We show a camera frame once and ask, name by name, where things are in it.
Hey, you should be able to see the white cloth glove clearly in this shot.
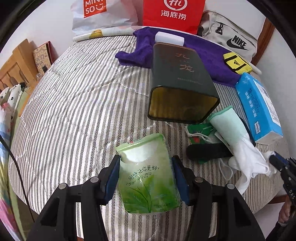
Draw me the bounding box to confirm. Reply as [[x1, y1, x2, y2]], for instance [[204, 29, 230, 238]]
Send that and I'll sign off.
[[208, 106, 278, 194]]

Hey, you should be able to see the black glasses case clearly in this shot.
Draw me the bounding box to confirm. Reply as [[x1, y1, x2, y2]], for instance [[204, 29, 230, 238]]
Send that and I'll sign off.
[[186, 143, 233, 161]]

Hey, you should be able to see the green tissue pack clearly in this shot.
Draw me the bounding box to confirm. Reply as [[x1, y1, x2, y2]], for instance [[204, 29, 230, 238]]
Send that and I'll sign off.
[[116, 133, 180, 215]]

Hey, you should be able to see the yellow Adidas pouch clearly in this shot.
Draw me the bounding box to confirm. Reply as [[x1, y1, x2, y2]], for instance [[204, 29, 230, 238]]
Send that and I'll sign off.
[[223, 52, 252, 75]]

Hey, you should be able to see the white foam sponge block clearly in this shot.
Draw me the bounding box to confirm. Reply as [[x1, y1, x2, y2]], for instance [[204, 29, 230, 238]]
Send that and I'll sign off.
[[154, 32, 185, 46]]

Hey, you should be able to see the right hand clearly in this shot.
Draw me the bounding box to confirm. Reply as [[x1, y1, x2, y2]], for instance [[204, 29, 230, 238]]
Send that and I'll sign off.
[[278, 196, 292, 223]]

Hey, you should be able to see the blue tissue pack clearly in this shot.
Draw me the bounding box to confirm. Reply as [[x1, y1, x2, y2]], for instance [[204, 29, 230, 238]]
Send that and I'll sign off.
[[235, 73, 283, 145]]

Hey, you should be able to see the green paper packet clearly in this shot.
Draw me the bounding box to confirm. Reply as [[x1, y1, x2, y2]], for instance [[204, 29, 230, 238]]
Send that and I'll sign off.
[[185, 123, 219, 144]]

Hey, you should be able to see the striped quilt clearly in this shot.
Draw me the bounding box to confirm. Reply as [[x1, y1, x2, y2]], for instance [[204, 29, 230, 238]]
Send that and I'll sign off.
[[11, 36, 283, 240]]

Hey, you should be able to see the dark green tin box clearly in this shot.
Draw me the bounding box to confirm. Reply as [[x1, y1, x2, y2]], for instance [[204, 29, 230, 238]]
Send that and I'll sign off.
[[147, 42, 220, 124]]

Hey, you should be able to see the purple towel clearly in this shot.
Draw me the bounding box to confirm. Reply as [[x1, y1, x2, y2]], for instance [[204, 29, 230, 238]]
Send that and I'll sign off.
[[115, 27, 240, 87]]

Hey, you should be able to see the wooden bed headboard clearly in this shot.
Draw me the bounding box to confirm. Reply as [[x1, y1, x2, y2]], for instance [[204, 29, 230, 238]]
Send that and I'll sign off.
[[251, 18, 275, 65]]

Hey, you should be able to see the spotted white pillow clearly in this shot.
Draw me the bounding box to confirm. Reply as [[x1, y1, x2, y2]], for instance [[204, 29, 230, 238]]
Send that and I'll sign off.
[[1, 84, 23, 116]]

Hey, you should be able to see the beige Nike bag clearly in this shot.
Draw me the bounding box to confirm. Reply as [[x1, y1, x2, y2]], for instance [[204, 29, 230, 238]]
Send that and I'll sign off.
[[199, 11, 257, 62]]

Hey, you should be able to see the brown patterned book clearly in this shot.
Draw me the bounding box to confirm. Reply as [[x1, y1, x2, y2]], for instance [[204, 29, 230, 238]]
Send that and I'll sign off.
[[33, 41, 54, 75]]

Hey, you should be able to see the red Haidilao paper bag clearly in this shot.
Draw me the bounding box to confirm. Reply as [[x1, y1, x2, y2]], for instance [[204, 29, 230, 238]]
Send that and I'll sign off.
[[143, 0, 205, 35]]

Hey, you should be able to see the rolled patterned mat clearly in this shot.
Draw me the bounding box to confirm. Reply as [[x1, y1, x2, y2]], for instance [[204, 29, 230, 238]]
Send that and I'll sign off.
[[73, 26, 142, 42]]

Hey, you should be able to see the white Miniso plastic bag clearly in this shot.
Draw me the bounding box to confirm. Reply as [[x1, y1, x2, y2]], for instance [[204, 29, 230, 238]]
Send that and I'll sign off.
[[71, 0, 138, 35]]

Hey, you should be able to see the black cable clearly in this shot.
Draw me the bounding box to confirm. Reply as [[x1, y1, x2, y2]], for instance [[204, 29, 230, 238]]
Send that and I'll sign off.
[[0, 134, 35, 223]]

